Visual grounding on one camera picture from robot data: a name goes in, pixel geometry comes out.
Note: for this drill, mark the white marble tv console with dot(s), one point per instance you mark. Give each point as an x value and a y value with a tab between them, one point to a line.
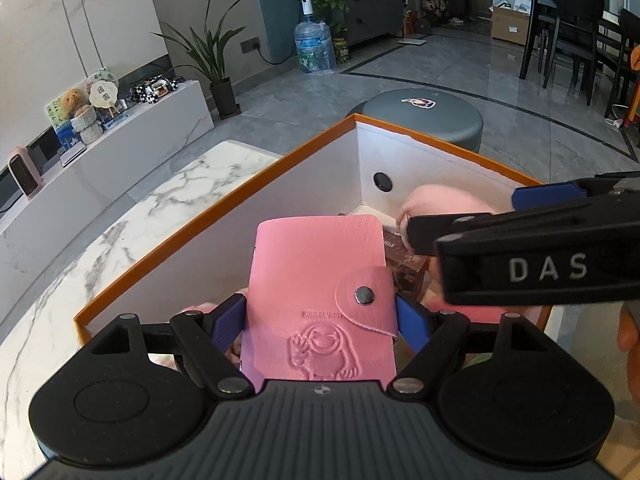
125	160

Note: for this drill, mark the round paper fan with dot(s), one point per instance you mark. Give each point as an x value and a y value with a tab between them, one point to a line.
103	91

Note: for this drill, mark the brown cardboard carton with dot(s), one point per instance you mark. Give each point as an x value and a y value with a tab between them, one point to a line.
507	22

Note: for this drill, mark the white space heater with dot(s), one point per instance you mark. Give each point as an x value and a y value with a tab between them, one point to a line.
23	174

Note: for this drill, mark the brown teddy bear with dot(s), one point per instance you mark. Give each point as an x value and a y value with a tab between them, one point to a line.
71	102

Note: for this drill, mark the grey drawer cabinet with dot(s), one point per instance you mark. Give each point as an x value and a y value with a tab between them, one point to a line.
370	0

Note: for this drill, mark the black dining chair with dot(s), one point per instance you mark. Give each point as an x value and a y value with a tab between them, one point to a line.
570	25
625	50

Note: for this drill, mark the person's right hand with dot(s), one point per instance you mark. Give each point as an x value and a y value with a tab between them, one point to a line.
630	340

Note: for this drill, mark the grey wrapped bundle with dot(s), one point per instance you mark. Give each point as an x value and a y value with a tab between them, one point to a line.
87	127

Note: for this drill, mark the long-leaf potted plant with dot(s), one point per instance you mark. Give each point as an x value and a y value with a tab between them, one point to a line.
215	60

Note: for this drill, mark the pink round plush toy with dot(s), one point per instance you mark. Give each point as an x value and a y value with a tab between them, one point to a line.
442	202

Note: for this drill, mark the black white block model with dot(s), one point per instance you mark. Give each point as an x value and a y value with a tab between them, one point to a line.
155	89

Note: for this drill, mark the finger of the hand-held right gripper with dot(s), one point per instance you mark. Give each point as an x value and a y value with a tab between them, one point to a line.
550	196
440	232

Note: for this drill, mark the small green jar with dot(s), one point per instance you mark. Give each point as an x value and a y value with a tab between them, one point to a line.
341	51

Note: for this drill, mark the black wall socket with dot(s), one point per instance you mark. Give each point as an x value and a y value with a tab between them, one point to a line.
251	46

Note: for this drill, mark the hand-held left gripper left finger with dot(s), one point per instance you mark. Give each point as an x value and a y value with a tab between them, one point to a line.
227	317

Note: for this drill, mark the orange cardboard box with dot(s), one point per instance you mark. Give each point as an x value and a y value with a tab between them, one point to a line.
300	180

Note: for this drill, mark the white floor scale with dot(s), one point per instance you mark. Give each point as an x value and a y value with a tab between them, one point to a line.
412	40

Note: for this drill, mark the blue water bottle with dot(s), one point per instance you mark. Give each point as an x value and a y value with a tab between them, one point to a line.
312	45

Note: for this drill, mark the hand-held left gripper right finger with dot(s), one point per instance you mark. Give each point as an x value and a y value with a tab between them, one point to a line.
407	317

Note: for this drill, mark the brown patterned packet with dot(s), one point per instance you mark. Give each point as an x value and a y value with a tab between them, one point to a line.
405	260

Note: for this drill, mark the silver laptop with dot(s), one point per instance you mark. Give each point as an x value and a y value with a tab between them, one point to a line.
72	155

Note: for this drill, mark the grey round ottoman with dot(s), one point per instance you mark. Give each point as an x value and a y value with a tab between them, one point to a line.
440	125

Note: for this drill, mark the pink card wallet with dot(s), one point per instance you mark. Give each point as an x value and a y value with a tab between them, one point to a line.
300	270

